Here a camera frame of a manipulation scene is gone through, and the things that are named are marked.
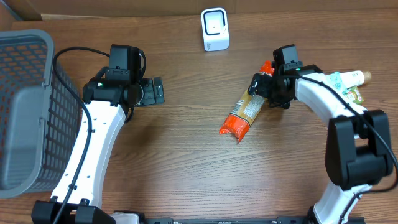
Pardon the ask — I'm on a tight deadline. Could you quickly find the orange cracker package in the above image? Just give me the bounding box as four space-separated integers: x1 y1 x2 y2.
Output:
219 60 275 142

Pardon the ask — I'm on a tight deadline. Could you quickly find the teal tissue pack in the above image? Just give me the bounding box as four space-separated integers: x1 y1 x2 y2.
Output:
326 72 348 95

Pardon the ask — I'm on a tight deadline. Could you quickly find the white cream tube gold cap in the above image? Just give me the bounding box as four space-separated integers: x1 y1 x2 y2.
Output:
340 70 372 88

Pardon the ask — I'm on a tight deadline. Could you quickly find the green yellow drink pouch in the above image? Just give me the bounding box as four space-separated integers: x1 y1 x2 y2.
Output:
343 86 364 105

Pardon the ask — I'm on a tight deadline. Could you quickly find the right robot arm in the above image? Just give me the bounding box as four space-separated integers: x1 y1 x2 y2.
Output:
248 44 397 223

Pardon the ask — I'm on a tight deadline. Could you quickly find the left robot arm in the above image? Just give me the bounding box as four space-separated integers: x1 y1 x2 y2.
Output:
31 44 165 224

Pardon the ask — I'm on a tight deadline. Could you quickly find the white barcode scanner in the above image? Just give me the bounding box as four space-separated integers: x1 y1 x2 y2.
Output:
201 7 229 52

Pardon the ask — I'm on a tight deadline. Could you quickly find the grey plastic shopping basket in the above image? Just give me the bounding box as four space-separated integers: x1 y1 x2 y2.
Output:
1 29 80 198

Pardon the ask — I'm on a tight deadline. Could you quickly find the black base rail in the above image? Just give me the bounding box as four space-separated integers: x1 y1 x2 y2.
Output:
108 211 366 224

